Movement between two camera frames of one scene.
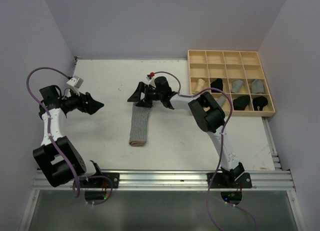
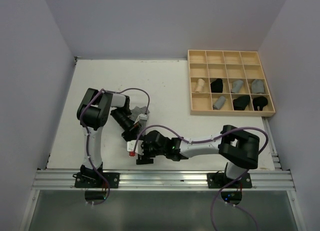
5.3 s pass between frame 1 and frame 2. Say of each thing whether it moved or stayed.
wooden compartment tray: stayed
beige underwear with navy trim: stayed
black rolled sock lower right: stayed
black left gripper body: moved
